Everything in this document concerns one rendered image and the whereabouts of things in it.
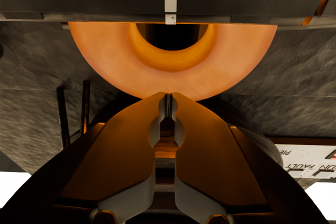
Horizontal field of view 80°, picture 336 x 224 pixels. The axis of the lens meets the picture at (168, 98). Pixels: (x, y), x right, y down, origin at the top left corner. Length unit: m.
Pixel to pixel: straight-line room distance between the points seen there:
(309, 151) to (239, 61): 0.44
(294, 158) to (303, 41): 0.38
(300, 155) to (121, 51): 0.52
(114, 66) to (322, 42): 0.23
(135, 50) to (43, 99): 0.32
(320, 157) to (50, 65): 0.60
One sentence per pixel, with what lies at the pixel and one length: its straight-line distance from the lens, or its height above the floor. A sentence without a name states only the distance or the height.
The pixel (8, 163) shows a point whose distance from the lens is 9.60.
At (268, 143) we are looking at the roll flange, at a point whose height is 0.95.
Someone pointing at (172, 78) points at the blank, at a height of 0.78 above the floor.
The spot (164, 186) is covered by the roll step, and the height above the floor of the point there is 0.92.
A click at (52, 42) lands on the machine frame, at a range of 0.29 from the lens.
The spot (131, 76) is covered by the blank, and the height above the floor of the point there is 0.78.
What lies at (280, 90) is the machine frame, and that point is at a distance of 0.33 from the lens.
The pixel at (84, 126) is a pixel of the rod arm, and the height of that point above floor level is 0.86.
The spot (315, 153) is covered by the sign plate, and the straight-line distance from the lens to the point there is 0.61.
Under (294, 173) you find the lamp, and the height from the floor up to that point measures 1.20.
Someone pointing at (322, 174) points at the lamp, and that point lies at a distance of 0.73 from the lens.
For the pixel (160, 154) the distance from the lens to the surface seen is 0.25.
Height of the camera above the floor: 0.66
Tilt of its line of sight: 47 degrees up
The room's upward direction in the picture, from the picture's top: 180 degrees counter-clockwise
